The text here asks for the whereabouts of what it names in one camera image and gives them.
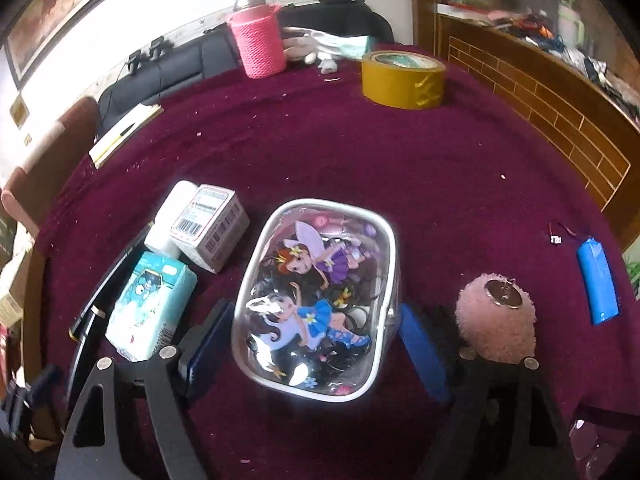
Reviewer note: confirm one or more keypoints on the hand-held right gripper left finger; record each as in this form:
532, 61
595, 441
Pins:
205, 350

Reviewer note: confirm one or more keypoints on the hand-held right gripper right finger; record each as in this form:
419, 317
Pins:
422, 350

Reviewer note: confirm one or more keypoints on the cardboard box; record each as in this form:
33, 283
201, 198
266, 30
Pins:
32, 310

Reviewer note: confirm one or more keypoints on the small grey-white medicine box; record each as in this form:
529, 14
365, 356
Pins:
215, 240

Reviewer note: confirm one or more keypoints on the clear cartoon zipper pouch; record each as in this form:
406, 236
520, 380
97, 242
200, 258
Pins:
310, 310

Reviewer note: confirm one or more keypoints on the teal tissue pack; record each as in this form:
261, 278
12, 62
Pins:
150, 305

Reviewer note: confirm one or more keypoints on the pink fluffy pompom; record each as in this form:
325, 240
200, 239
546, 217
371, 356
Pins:
500, 332

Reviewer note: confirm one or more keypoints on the white medicine bottle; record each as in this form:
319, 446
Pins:
170, 205

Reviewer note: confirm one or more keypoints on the blue battery pack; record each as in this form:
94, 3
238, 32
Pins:
597, 285

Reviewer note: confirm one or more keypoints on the clear plastic bag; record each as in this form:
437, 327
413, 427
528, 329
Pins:
595, 440

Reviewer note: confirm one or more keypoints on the yellow pen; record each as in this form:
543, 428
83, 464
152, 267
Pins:
122, 132

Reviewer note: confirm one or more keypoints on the white notebook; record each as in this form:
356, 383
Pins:
147, 114

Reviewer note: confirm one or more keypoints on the brown armchair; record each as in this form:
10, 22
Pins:
50, 160

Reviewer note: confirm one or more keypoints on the yellow tape roll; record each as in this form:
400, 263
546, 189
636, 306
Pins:
400, 90

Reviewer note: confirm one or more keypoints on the wooden brick-pattern counter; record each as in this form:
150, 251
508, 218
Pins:
525, 100

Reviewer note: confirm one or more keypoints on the black leather sofa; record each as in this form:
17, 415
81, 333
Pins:
175, 70

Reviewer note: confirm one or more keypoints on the black clip device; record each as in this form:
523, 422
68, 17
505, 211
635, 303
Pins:
158, 47
136, 61

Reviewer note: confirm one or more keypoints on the bottle in pink knitted sleeve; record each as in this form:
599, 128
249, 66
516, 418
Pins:
260, 45

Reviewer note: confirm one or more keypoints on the teal face mask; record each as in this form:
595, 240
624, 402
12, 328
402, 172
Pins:
350, 47

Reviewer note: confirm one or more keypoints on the white plush toy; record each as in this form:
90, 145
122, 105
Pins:
300, 50

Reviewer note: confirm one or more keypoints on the white cup with green lid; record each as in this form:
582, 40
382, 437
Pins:
570, 30

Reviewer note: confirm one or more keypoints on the framed landscape painting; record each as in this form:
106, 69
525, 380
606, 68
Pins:
45, 25

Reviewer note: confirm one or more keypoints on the gold wall plaque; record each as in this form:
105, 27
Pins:
19, 112

